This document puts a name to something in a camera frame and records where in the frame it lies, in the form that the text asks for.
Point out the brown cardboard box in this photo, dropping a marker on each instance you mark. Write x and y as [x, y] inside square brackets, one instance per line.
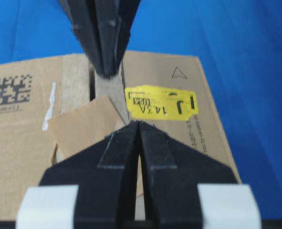
[34, 91]

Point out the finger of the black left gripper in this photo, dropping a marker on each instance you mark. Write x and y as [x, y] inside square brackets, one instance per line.
[114, 21]
[82, 16]

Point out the blue table cloth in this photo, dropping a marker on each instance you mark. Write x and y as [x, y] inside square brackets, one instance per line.
[239, 43]

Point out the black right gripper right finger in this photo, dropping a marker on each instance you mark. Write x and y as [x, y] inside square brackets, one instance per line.
[185, 189]

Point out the brown tape strip piece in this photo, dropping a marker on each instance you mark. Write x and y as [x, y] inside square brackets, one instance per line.
[82, 127]

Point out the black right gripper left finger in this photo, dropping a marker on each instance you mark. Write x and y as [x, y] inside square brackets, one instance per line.
[86, 191]

